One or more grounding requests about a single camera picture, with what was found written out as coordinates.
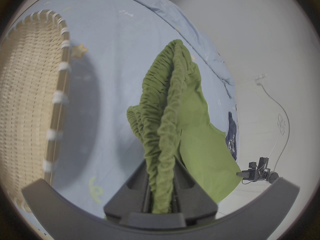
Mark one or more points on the green shorts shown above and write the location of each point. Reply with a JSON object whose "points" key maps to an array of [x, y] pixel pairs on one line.
{"points": [[200, 146]]}

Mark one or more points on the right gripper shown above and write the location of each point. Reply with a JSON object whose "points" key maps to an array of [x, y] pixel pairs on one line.
{"points": [[250, 174]]}

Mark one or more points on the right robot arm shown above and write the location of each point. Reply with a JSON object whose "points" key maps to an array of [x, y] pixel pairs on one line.
{"points": [[273, 177]]}

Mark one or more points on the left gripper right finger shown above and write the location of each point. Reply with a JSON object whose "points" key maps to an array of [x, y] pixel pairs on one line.
{"points": [[192, 199]]}

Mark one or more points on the dark blue printed T-shirt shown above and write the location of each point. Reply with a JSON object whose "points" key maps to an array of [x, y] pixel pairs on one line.
{"points": [[231, 129]]}

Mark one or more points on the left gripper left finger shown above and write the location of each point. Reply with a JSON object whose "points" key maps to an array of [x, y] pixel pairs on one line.
{"points": [[130, 199]]}

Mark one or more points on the pale blue quilt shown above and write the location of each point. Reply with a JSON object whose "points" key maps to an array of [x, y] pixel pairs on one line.
{"points": [[160, 6]]}

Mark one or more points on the bed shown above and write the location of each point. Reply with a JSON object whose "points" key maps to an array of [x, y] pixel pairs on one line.
{"points": [[112, 59]]}

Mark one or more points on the round woven basket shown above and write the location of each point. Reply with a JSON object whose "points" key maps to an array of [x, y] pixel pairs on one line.
{"points": [[25, 84]]}

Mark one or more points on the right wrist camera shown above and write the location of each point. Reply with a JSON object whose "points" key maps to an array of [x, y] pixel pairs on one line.
{"points": [[252, 165]]}

